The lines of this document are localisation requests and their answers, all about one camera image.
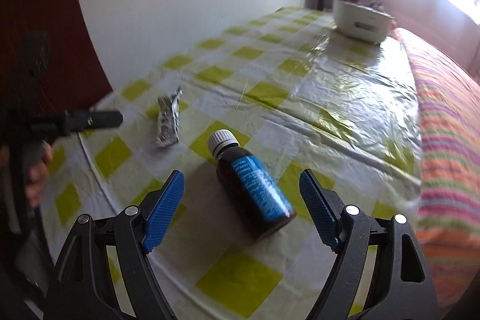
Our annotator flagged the person's left hand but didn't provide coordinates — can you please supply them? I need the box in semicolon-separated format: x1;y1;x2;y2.
24;141;53;208

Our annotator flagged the dark medicine bottle blue label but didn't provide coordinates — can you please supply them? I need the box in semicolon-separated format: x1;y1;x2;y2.
208;129;296;241

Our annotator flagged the silver pill blister pack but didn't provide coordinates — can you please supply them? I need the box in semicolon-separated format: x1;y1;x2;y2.
156;86;182;149

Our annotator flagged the striped bed cover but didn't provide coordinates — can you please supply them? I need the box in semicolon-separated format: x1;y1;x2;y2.
394;28;479;309

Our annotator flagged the white storage basket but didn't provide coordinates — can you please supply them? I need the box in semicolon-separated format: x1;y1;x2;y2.
333;0;393;45

